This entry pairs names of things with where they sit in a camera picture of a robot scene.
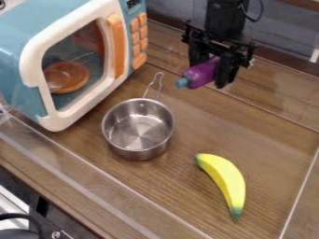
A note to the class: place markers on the silver pot with handle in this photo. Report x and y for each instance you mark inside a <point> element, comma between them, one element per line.
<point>137,125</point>

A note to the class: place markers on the orange plate inside microwave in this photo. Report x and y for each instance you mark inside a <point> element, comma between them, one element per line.
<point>65,76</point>

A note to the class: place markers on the yellow toy banana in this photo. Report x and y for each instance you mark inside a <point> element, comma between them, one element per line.
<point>228,179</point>

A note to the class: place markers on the purple toy eggplant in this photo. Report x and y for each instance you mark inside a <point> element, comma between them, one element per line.
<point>199,74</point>

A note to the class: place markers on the clear acrylic barrier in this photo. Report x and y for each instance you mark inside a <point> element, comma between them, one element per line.
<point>112,210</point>

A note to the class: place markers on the blue toy microwave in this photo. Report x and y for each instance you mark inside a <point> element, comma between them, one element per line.
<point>100,33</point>

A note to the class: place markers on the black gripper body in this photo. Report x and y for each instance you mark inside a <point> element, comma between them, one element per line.
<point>221,32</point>

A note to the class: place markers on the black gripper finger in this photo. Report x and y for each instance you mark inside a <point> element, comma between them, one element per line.
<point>197,53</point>
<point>227,69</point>

